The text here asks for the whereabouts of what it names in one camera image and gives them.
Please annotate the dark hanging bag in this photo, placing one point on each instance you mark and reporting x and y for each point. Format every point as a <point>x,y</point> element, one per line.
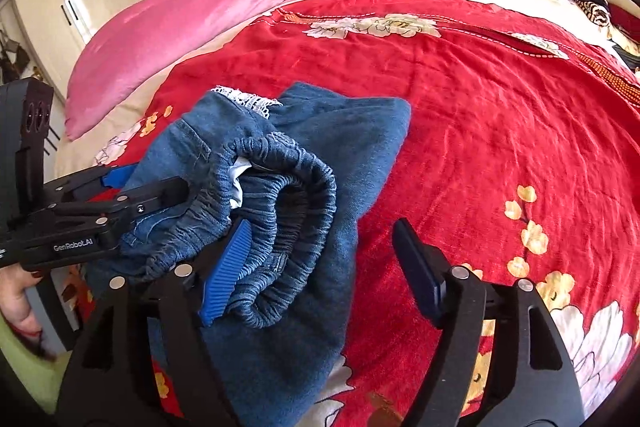
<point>12,57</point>

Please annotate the pink quilt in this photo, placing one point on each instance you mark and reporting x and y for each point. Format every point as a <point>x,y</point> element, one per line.
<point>190,22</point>

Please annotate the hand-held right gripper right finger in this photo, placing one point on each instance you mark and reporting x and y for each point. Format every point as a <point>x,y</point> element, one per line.
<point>415,272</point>

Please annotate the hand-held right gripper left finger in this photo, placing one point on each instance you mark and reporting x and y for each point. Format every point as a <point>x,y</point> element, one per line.
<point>227,277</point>

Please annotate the red floral blanket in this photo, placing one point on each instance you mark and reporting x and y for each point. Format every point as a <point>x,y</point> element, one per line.
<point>475,107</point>

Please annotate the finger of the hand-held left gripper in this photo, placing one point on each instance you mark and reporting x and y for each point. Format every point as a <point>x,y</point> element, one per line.
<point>117,175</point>
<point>150,199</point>

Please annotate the person's left forearm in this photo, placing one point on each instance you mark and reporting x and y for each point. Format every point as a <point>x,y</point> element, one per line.
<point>22,367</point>

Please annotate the person's left hand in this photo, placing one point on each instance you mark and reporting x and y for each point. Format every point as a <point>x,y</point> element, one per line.
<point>17,299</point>

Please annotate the blue denim pants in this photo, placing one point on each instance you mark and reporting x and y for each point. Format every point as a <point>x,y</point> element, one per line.
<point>310,147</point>

